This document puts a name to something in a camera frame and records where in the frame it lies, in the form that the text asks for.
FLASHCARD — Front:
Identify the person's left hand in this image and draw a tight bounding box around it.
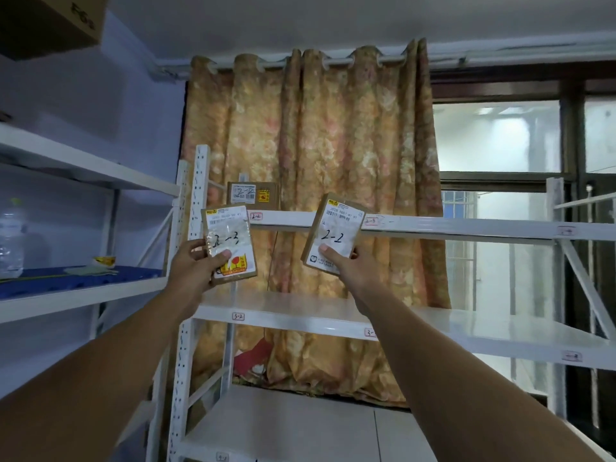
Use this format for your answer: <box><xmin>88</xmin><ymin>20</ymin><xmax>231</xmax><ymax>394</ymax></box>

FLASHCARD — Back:
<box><xmin>165</xmin><ymin>238</ymin><xmax>233</xmax><ymax>322</ymax></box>

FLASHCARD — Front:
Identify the person's right hand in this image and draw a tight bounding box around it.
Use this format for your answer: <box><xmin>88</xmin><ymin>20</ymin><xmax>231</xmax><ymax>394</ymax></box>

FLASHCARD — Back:
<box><xmin>319</xmin><ymin>244</ymin><xmax>384</xmax><ymax>317</ymax></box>

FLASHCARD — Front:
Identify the taped cardboard parcel with label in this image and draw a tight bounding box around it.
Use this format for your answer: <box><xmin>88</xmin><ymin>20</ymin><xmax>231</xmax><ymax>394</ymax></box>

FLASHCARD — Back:
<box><xmin>201</xmin><ymin>204</ymin><xmax>258</xmax><ymax>285</ymax></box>

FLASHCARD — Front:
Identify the slim cardboard parcel white label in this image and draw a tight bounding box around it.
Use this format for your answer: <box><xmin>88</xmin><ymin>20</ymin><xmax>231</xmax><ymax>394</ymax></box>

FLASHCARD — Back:
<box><xmin>301</xmin><ymin>192</ymin><xmax>367</xmax><ymax>277</ymax></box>

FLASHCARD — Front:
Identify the person's right forearm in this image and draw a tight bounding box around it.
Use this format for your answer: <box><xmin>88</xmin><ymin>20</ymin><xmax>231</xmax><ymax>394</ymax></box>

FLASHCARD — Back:
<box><xmin>358</xmin><ymin>292</ymin><xmax>594</xmax><ymax>462</ymax></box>

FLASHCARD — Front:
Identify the person's left forearm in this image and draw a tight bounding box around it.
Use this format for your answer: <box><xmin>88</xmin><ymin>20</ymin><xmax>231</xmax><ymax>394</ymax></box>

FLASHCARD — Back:
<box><xmin>0</xmin><ymin>286</ymin><xmax>194</xmax><ymax>462</ymax></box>

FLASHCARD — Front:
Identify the floral orange curtain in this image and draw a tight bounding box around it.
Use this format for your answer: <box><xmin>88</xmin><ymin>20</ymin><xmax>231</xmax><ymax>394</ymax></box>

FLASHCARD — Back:
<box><xmin>180</xmin><ymin>38</ymin><xmax>452</xmax><ymax>408</ymax></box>

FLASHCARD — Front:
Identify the small cardboard box on shelf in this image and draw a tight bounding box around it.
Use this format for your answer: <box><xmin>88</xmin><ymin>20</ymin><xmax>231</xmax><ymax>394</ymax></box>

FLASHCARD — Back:
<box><xmin>227</xmin><ymin>181</ymin><xmax>281</xmax><ymax>211</ymax></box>

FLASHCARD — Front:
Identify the white metal shelving rack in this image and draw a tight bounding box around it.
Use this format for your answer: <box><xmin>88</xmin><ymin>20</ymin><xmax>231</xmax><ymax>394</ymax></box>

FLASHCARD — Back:
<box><xmin>166</xmin><ymin>144</ymin><xmax>616</xmax><ymax>462</ymax></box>

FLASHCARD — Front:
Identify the red bag behind curtain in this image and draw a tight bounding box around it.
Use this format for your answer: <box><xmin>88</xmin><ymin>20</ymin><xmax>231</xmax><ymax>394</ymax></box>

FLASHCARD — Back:
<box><xmin>233</xmin><ymin>338</ymin><xmax>274</xmax><ymax>378</ymax></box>

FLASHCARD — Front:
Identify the white rack with blue shelf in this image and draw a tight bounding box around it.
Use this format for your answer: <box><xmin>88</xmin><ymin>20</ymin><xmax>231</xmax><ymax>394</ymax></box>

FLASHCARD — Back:
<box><xmin>0</xmin><ymin>121</ymin><xmax>189</xmax><ymax>462</ymax></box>

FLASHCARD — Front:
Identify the dark framed window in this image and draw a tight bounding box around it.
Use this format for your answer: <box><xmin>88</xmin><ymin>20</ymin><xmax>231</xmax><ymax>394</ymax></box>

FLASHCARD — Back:
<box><xmin>430</xmin><ymin>60</ymin><xmax>616</xmax><ymax>443</ymax></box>

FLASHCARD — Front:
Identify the white curtain rod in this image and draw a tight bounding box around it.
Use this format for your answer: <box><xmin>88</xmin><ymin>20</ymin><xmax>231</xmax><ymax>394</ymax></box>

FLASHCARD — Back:
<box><xmin>153</xmin><ymin>43</ymin><xmax>616</xmax><ymax>80</ymax></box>

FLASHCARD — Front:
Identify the clear plastic water bottle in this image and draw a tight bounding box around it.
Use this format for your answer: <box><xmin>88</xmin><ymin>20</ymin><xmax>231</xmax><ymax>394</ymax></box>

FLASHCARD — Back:
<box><xmin>0</xmin><ymin>197</ymin><xmax>27</xmax><ymax>279</ymax></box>

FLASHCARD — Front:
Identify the large brown cardboard box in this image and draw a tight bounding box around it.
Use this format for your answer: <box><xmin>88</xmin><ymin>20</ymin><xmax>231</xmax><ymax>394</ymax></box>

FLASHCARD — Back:
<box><xmin>0</xmin><ymin>0</ymin><xmax>109</xmax><ymax>61</ymax></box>

